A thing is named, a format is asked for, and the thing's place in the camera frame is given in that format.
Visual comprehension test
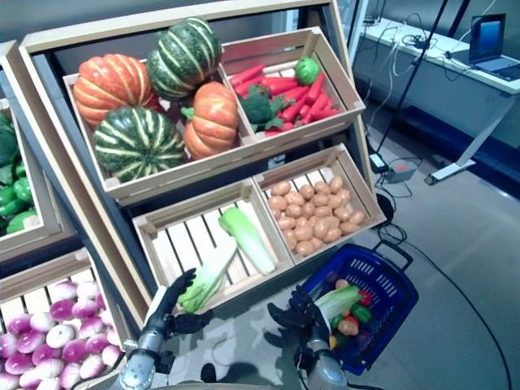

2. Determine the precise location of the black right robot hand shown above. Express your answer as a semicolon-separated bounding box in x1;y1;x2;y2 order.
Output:
266;284;333;349

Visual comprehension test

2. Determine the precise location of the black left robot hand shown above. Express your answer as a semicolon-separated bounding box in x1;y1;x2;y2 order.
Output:
143;267;213;339

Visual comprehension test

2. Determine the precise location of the long napa cabbage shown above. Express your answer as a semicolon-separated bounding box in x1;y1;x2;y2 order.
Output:
177;242;239;314

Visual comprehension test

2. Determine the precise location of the blue plastic shopping basket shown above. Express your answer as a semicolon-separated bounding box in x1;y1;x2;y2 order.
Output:
301;243;420;377

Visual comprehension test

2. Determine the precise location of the napa cabbage with dark leaves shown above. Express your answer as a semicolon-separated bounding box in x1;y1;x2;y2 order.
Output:
314;284;362;322

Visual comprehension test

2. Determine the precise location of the orange bell pepper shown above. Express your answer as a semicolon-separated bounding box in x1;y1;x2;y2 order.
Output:
336;318;361;337

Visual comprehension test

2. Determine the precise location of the large green bell pepper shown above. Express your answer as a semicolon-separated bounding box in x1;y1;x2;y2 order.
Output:
350;303;373;325

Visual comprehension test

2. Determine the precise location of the wooden cabbage crate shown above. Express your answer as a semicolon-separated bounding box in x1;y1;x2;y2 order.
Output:
132;178;296;316

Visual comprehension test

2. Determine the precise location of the short pale napa cabbage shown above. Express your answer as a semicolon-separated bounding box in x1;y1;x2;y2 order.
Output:
218;206;278;276

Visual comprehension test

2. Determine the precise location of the wooden turnip crate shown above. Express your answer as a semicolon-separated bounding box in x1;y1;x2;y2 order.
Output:
0;247;137;390

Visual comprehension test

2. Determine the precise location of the wooden pumpkin crate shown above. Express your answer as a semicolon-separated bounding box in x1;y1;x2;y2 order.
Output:
63;60;261;206

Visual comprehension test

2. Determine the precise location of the black round stand base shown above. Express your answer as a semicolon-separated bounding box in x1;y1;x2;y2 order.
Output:
375;192;397;223

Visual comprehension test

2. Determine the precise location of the wooden green pepper crate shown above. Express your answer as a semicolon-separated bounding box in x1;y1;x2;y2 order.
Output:
0;97;68;263

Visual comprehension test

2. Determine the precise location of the wooden potato crate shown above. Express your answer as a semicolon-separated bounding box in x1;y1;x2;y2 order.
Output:
251;142;387;266

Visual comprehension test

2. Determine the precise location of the wooden display rack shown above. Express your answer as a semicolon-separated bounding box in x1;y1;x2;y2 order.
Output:
18;0;387;326

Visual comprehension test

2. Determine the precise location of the green striped pumpkin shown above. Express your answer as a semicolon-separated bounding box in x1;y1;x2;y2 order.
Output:
145;17;224;102
92;106;186;184

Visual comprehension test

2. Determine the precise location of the black power adapter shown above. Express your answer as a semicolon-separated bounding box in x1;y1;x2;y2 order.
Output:
368;153;389;175

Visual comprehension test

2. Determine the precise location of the grey box with red button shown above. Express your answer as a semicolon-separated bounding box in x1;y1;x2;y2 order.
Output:
384;159;419;184

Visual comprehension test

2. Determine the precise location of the orange-red carrot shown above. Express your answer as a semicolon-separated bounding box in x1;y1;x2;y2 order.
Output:
302;92;330;125
279;85;311;103
259;76;300;87
233;76;265;98
305;71;327;106
229;63;267;86
266;82;302;97
279;95;312;124
264;121;296;137
310;107;340;122

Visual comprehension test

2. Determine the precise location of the small orange pumpkin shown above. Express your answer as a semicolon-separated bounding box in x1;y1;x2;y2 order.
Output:
180;80;241;161

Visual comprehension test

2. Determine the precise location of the green broccoli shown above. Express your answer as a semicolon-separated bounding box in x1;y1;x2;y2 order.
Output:
238;84;286;132

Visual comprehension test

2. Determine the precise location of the dark green leafy vegetable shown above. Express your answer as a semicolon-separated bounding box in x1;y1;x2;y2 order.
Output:
0;111;20;168

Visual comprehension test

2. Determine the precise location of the large orange pumpkin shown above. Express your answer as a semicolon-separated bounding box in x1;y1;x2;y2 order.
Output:
72;53;160;129

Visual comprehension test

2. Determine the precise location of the wooden carrot crate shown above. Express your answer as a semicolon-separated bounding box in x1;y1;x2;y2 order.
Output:
219;26;366;145

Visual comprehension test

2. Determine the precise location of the round green pepper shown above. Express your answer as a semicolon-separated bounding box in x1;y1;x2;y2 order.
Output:
293;56;324;87

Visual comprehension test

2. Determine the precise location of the black tripod pole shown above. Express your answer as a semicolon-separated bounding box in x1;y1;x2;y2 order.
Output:
376;0;451;154

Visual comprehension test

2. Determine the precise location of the white desk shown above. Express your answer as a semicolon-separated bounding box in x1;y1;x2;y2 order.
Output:
351;18;520;187

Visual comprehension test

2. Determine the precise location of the open laptop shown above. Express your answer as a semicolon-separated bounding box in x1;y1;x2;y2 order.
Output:
452;12;520;81

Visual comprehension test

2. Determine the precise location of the black basket handle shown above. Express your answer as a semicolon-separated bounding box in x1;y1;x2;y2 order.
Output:
372;239;414;272

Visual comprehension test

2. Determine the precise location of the black floor cable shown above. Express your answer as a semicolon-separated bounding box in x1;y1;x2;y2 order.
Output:
376;222;518;390

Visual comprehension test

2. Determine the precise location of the white desk cable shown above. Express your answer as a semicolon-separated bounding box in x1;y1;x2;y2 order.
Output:
365;11;427;119

